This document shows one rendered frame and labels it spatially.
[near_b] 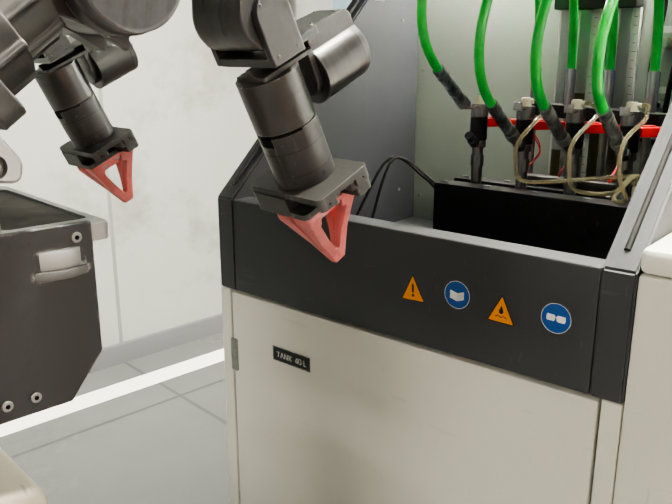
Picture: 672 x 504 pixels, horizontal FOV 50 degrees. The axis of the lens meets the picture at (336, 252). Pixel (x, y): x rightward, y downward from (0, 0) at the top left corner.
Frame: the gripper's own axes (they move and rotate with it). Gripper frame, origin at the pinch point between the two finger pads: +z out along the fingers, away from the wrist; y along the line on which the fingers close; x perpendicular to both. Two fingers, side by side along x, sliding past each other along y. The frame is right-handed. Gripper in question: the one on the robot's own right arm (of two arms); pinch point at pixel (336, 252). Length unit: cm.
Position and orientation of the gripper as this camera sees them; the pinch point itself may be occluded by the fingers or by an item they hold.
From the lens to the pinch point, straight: 72.4
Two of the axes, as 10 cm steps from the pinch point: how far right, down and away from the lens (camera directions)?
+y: -6.9, -2.0, 7.0
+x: -6.6, 5.8, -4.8
